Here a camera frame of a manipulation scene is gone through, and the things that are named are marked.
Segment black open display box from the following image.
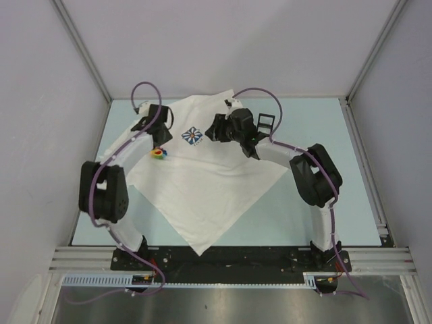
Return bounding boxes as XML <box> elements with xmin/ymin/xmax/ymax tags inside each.
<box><xmin>257</xmin><ymin>113</ymin><xmax>275</xmax><ymax>135</ymax></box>

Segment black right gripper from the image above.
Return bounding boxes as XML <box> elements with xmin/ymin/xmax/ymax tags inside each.
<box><xmin>204</xmin><ymin>115</ymin><xmax>243</xmax><ymax>144</ymax></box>

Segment rainbow plush flower brooch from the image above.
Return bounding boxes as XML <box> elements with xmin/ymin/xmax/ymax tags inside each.
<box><xmin>151</xmin><ymin>148</ymin><xmax>167</xmax><ymax>160</ymax></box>

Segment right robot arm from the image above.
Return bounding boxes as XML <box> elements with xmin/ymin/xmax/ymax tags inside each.
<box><xmin>205</xmin><ymin>108</ymin><xmax>343</xmax><ymax>271</ymax></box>

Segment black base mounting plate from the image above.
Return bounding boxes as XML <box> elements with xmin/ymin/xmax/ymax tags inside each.
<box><xmin>111</xmin><ymin>244</ymin><xmax>352</xmax><ymax>272</ymax></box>

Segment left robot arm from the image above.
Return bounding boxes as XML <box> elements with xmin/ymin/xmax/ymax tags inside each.
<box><xmin>78</xmin><ymin>103</ymin><xmax>174</xmax><ymax>270</ymax></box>

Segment aluminium front frame rail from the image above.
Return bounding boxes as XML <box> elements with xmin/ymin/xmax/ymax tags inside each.
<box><xmin>49</xmin><ymin>246</ymin><xmax>416</xmax><ymax>275</ymax></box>

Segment grey slotted cable duct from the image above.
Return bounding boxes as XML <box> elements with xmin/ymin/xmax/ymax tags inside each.
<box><xmin>62</xmin><ymin>274</ymin><xmax>317</xmax><ymax>290</ymax></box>

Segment white t-shirt with daisy print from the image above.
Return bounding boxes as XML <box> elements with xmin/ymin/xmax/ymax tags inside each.
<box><xmin>125</xmin><ymin>90</ymin><xmax>287</xmax><ymax>255</ymax></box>

